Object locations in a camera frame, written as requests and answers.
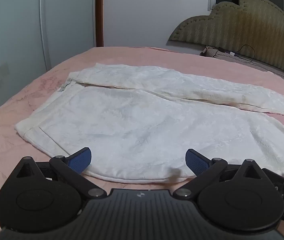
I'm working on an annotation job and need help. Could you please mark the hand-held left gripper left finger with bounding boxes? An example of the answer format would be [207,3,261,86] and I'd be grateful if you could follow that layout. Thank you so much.
[11,147,108,201]

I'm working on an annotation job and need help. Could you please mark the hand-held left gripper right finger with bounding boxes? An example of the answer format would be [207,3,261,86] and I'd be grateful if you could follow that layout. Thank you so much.
[173,148,274,201]

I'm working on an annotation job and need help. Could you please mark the white pants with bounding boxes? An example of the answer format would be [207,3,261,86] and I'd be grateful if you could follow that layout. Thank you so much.
[14,62,284,184]

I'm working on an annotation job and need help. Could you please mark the pink blanket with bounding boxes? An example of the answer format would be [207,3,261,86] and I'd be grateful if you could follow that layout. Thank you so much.
[0,46,284,239]

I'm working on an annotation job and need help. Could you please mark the grey bedding strip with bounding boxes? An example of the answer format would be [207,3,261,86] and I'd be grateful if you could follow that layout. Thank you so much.
[215,54,284,88]

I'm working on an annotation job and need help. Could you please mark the brown pillow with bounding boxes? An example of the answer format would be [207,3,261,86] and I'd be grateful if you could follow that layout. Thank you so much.
[199,45,234,58]

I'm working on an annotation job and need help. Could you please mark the pale wardrobe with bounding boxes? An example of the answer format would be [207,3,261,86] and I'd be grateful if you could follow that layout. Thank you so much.
[0,0,95,124]

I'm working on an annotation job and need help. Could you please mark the olive padded headboard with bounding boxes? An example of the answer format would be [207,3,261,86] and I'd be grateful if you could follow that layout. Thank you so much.
[167,0,284,77]

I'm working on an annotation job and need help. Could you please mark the black cable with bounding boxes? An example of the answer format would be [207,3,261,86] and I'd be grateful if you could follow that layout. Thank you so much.
[234,44,256,62]

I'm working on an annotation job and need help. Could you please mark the brown wooden door frame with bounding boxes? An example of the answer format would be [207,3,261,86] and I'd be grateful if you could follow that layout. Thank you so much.
[94,0,105,47]

